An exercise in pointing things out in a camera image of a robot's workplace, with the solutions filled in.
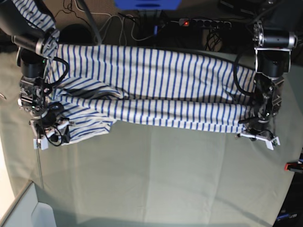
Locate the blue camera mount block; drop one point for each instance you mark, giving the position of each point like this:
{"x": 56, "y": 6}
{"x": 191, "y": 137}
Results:
{"x": 147, "y": 4}

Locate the blue white striped t-shirt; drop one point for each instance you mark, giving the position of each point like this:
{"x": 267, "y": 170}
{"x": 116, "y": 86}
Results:
{"x": 108, "y": 83}

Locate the red black right clamp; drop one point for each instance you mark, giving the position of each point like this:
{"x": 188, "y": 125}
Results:
{"x": 296, "y": 167}

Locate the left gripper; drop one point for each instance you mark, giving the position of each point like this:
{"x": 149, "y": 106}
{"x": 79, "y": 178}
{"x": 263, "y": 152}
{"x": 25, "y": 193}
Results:
{"x": 258, "y": 129}

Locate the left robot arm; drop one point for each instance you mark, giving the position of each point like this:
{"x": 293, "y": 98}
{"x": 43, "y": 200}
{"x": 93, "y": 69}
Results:
{"x": 274, "y": 38}

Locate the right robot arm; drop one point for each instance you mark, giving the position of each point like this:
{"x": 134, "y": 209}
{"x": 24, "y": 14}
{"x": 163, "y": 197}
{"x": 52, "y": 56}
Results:
{"x": 47, "y": 69}

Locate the white plastic bin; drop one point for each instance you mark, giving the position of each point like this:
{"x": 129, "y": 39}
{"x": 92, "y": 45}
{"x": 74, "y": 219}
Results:
{"x": 27, "y": 211}

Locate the white power strip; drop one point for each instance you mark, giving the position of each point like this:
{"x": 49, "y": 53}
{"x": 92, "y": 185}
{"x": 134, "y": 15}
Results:
{"x": 205, "y": 23}

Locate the green table cloth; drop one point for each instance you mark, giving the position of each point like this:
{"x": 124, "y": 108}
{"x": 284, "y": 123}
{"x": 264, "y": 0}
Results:
{"x": 150, "y": 176}

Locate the black round stool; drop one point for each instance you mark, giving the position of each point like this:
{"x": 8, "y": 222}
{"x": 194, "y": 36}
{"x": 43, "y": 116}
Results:
{"x": 76, "y": 34}

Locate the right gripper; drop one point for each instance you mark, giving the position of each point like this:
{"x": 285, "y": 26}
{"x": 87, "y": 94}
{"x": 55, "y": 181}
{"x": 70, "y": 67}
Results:
{"x": 51, "y": 128}

